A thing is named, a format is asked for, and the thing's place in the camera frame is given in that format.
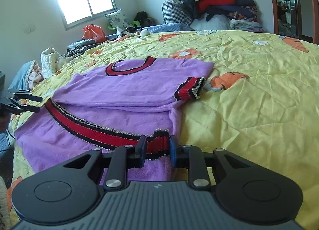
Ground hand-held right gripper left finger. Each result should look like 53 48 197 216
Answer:
62 135 148 190

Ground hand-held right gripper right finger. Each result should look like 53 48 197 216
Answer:
169 135 252 189

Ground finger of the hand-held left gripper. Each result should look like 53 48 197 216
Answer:
7 90 43 102
0 97 41 115

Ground purple sweater with red trim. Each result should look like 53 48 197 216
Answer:
15 55 215 188

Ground blue hooded garment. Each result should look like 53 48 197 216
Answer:
7 60 45 91

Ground white quilted jacket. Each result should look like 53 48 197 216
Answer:
40 47 69 79

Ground black white zigzag cloth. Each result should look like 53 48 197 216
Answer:
61 44 88 58

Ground dark cloth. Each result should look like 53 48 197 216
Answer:
67 39 100 51

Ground yellow printed blanket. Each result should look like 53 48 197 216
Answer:
6 29 319 220

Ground orange plastic bag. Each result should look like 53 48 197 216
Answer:
82 24 107 44

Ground floral pillow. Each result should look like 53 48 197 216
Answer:
105 9 132 30

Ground blue quilted bedcover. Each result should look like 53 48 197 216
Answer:
105 23 196 43

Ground green plastic stool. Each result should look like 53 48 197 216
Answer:
107 19 141 30

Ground black backpack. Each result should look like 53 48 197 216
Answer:
134 11 154 27

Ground white plastic bag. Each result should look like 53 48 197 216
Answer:
191 14 231 31

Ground black white checkered bag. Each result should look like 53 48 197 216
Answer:
161 0 193 25

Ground dark door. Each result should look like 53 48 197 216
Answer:
284 0 302 38

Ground wooden door frame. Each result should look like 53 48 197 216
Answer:
266 0 319 44

